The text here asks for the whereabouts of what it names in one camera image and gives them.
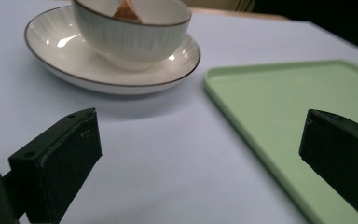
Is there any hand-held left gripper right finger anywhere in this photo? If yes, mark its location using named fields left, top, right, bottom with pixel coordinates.
left=298, top=108, right=358, bottom=224

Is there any light green tray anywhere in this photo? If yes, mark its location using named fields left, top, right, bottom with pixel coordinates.
left=202, top=59, right=358, bottom=224

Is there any white ribbed bowl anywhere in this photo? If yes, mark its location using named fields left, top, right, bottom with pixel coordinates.
left=71, top=0, right=193, bottom=71

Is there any orange and white packet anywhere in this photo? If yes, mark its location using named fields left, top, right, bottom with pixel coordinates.
left=81, top=0, right=169, bottom=24

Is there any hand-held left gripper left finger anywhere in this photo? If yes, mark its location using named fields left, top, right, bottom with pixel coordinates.
left=7, top=107, right=103, bottom=224

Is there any white plate with dark rim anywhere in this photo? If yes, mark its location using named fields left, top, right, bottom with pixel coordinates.
left=23, top=5, right=201, bottom=96

